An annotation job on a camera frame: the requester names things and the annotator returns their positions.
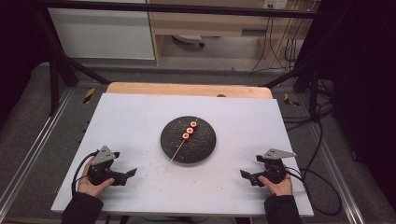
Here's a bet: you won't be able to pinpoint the light wooden desk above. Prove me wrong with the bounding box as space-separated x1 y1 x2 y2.
145 0 322 68

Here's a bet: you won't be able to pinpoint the white cabinet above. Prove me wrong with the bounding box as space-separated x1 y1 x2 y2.
48 7 156 61

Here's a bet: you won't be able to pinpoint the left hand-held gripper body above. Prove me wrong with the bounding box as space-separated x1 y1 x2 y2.
87 145 121 187

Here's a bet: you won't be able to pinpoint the black metal frame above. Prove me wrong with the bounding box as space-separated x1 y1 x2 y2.
31 0 339 117

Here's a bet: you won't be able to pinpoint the white board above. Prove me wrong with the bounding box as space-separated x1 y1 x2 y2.
50 92 315 217

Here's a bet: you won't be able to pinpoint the hanging black cables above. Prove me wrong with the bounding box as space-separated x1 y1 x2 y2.
249 14 301 75

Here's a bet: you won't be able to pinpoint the white power strip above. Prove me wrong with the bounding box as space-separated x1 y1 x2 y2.
262 0 290 10

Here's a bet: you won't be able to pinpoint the person's right hand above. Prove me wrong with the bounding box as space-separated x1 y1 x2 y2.
258 172 294 197

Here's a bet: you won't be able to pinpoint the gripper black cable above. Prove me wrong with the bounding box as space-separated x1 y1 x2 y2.
283 166 344 217
71 150 101 198

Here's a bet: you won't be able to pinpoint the thin wooden skewer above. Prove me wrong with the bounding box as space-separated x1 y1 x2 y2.
167 117 200 165

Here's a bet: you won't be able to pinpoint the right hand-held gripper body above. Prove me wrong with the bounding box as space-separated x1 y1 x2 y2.
255 147 298 185

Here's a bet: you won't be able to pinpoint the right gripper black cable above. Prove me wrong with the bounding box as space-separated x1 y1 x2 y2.
283 166 344 217

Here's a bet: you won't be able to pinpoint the white chair base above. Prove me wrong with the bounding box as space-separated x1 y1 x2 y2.
172 34 206 49

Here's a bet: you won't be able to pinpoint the black floor cables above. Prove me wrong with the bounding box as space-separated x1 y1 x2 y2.
282 78 336 133

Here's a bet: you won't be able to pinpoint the black round plate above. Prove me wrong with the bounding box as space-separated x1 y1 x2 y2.
160 115 218 164

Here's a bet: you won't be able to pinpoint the person's left hand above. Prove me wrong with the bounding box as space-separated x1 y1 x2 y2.
77 157 116 199

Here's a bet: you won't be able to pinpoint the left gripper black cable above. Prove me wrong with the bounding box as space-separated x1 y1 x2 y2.
71 150 101 198

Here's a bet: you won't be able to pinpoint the aluminium rail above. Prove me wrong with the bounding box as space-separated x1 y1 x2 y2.
310 124 366 224
0 88 75 213

